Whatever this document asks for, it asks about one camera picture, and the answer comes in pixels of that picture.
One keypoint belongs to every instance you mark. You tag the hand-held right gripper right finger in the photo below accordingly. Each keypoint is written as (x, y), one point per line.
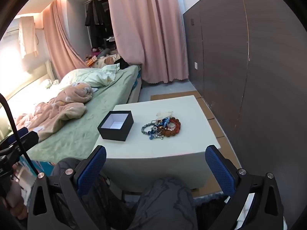
(219, 170)

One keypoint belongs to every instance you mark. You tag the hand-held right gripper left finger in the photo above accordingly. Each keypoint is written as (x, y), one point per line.
(93, 170)

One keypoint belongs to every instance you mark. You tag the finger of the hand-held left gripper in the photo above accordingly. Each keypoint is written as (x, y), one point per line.
(20, 131)
(26, 141)

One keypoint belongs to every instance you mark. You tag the black jewelry box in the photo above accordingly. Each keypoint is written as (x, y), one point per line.
(115, 134)

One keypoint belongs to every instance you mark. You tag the pile of mixed jewelry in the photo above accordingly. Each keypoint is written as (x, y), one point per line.
(158, 125)

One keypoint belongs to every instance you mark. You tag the clear plastic bag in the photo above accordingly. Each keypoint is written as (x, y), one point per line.
(164, 113)

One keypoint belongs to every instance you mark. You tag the person's left hand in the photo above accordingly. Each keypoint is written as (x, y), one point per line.
(15, 197)

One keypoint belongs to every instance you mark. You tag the flat brown cardboard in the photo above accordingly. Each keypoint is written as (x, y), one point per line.
(215, 124)

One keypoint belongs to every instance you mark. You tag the bed with green sheet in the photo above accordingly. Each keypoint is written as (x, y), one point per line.
(84, 124)

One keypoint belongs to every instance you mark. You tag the pink fleece blanket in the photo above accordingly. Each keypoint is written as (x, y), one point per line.
(60, 105)

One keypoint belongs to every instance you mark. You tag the white table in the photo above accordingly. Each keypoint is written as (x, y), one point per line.
(156, 151)

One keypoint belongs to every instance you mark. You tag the person's right leg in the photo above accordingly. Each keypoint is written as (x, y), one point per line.
(163, 206)

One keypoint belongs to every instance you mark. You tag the white hanging cloth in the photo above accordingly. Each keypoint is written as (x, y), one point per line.
(27, 38)

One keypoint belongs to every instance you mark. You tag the light green duvet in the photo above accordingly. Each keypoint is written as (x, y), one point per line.
(96, 75)

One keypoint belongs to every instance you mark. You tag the dark brown wardrobe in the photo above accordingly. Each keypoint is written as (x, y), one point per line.
(239, 76)

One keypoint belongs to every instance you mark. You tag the narrow pink curtain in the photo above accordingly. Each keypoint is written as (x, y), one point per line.
(60, 40)

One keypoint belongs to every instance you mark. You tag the orange box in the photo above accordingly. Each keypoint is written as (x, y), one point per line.
(91, 61)

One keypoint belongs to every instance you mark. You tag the black cloth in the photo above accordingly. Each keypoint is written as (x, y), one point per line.
(122, 63)

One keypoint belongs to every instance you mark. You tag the dark hanging clothes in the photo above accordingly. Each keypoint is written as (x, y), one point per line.
(96, 21)

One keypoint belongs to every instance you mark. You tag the wide pink curtain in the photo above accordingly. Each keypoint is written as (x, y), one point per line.
(148, 28)

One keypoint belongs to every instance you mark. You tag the white wall socket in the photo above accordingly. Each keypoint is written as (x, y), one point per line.
(196, 65)

